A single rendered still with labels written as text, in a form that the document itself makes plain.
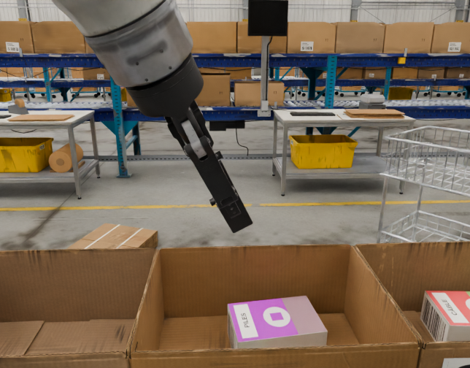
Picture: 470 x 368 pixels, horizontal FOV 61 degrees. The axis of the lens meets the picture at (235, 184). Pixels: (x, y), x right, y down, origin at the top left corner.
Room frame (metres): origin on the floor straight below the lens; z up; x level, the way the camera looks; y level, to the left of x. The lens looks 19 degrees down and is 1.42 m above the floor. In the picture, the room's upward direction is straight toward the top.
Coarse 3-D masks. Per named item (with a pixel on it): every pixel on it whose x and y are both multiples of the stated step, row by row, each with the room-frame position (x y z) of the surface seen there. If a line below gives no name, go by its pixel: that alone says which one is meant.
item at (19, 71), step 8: (0, 72) 12.56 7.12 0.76; (8, 72) 12.62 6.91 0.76; (16, 72) 12.67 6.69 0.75; (24, 72) 12.63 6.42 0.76; (40, 72) 12.50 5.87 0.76; (56, 72) 12.94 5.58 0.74; (72, 72) 12.62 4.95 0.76; (80, 72) 12.66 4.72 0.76; (280, 72) 12.92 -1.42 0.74; (288, 72) 12.90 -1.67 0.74; (8, 88) 12.64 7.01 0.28; (24, 88) 12.78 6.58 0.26; (40, 88) 12.52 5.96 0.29; (72, 88) 12.68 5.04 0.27; (88, 88) 12.71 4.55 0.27; (96, 88) 13.01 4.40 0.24; (120, 88) 12.55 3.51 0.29; (288, 88) 12.95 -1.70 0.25; (304, 88) 12.98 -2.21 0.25; (320, 88) 13.00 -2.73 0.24; (344, 88) 12.91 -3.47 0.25; (352, 88) 12.94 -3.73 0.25; (360, 88) 12.98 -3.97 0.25; (416, 88) 13.09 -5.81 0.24; (424, 88) 13.11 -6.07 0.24; (440, 88) 12.97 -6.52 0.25; (448, 88) 12.93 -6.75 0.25; (456, 88) 12.94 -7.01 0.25; (464, 88) 13.18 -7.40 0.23; (32, 96) 12.50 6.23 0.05; (72, 96) 12.57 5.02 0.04; (96, 96) 12.69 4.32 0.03
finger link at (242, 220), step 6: (240, 204) 0.47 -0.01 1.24; (222, 210) 0.46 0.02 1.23; (240, 210) 0.47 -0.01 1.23; (246, 210) 0.47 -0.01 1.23; (228, 216) 0.47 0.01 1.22; (240, 216) 0.47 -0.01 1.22; (246, 216) 0.48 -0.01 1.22; (228, 222) 0.47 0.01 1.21; (234, 222) 0.47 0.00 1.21; (240, 222) 0.48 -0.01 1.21; (246, 222) 0.48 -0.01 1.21; (252, 222) 0.48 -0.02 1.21; (234, 228) 0.48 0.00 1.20; (240, 228) 0.48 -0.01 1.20
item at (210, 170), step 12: (204, 144) 0.39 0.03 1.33; (192, 156) 0.39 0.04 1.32; (204, 156) 0.40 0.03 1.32; (204, 168) 0.40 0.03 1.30; (216, 168) 0.40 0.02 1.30; (204, 180) 0.41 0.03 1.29; (216, 180) 0.41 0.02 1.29; (216, 192) 0.41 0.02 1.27; (228, 192) 0.42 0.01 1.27; (216, 204) 0.42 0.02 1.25
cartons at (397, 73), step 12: (84, 72) 8.96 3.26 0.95; (96, 72) 8.97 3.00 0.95; (108, 72) 8.97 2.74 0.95; (204, 72) 9.08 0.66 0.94; (216, 72) 9.10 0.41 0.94; (228, 72) 9.10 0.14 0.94; (240, 72) 9.10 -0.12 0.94; (324, 72) 9.21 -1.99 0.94; (336, 72) 9.25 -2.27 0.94; (348, 72) 9.23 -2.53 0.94; (360, 72) 9.23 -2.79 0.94; (372, 72) 9.22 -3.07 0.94; (384, 72) 9.24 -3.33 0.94; (396, 72) 9.26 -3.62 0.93; (408, 72) 9.28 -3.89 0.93; (420, 72) 9.30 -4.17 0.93; (432, 72) 9.30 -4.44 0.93; (444, 72) 9.39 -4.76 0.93; (456, 72) 9.32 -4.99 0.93; (468, 72) 9.34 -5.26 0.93
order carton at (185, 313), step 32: (160, 256) 0.70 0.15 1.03; (192, 256) 0.71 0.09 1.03; (224, 256) 0.71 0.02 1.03; (256, 256) 0.72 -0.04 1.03; (288, 256) 0.72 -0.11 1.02; (320, 256) 0.72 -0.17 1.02; (352, 256) 0.71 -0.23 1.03; (160, 288) 0.68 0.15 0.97; (192, 288) 0.71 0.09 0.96; (224, 288) 0.71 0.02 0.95; (256, 288) 0.72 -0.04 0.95; (288, 288) 0.72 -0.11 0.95; (320, 288) 0.72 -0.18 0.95; (352, 288) 0.69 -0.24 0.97; (160, 320) 0.66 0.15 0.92; (192, 320) 0.70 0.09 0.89; (224, 320) 0.69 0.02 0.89; (352, 320) 0.67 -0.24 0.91; (384, 320) 0.55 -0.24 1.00; (128, 352) 0.42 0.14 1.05; (160, 352) 0.42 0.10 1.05; (192, 352) 0.42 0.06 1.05; (224, 352) 0.42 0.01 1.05; (256, 352) 0.43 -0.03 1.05; (288, 352) 0.43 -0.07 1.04; (320, 352) 0.43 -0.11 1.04; (352, 352) 0.43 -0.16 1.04; (384, 352) 0.43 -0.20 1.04; (416, 352) 0.44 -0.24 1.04
